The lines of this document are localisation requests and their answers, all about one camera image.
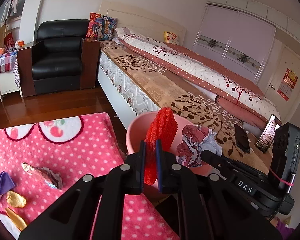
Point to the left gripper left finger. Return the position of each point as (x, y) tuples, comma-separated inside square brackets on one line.
[(136, 161)]

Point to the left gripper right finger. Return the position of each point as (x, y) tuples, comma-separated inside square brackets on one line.
[(167, 168)]

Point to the white red paper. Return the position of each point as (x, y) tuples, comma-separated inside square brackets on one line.
[(196, 139)]

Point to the red foam fruit net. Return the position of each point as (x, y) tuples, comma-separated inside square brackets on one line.
[(164, 128)]

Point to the long bread crust piece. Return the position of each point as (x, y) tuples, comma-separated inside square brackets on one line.
[(16, 219)]

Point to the purple cloth pouch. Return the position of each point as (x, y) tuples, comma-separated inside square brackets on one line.
[(6, 183)]

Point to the pink plastic trash bucket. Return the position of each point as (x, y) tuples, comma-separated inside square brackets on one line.
[(177, 136)]

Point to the phone with lit screen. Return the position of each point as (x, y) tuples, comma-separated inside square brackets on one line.
[(265, 140)]

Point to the black smartphone on bed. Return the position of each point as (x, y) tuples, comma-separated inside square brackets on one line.
[(242, 139)]

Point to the brown leaf pattern blanket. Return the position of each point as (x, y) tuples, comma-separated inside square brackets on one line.
[(146, 86)]

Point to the crumpled silver foil wrapper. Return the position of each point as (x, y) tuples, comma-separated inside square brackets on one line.
[(44, 174)]

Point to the white pink dotted quilt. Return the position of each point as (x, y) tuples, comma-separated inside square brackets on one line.
[(236, 94)]

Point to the pink polka dot blanket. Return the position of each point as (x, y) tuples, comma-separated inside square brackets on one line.
[(70, 147)]

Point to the bed with white mattress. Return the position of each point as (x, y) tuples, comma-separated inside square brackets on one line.
[(150, 25)]

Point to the small bread crust piece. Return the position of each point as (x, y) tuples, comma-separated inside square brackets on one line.
[(15, 200)]

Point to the black leather armchair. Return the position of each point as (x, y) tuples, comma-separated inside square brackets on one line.
[(61, 58)]

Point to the yellow red small pillow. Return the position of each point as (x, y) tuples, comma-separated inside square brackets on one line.
[(171, 38)]

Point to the colourful patterned cushion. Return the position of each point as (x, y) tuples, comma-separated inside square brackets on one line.
[(101, 27)]

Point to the white low table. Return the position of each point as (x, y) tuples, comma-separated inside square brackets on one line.
[(7, 85)]

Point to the white wardrobe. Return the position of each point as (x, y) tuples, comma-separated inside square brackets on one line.
[(240, 34)]

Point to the plaid tablecloth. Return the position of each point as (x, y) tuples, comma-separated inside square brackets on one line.
[(9, 62)]

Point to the red gift box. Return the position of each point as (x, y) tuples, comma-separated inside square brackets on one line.
[(9, 41)]

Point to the coat stand with clothes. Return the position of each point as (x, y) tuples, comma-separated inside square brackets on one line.
[(10, 8)]

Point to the red wall calendar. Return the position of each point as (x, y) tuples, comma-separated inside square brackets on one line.
[(287, 84)]

